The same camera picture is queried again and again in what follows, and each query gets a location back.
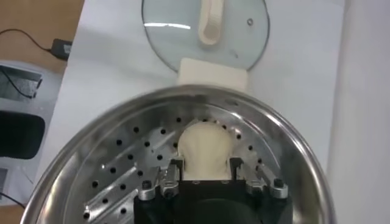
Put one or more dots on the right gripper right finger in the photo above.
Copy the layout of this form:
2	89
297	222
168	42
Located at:
262	181

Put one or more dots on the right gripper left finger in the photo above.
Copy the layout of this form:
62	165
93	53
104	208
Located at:
166	182

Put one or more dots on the white steamed baozi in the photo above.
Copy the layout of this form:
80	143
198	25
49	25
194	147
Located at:
205	149

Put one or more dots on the stainless steel steamer basket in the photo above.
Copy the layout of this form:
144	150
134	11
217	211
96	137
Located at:
91	143

